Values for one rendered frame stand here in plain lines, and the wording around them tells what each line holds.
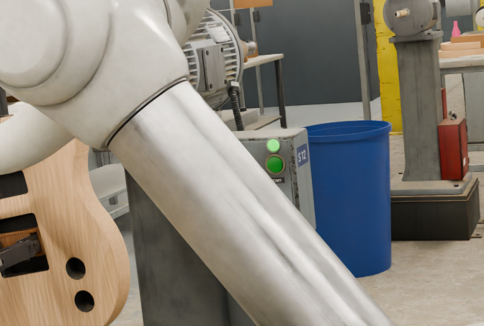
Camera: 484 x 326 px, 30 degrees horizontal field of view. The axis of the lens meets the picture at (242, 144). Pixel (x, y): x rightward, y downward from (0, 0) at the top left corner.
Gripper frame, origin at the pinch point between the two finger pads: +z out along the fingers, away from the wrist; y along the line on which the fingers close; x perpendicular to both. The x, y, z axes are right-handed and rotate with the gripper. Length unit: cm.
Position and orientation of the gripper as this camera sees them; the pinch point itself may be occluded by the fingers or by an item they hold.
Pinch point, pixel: (16, 246)
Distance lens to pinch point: 156.7
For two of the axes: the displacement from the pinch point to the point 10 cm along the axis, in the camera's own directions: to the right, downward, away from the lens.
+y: 9.0, -2.0, -3.9
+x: -2.5, -9.7, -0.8
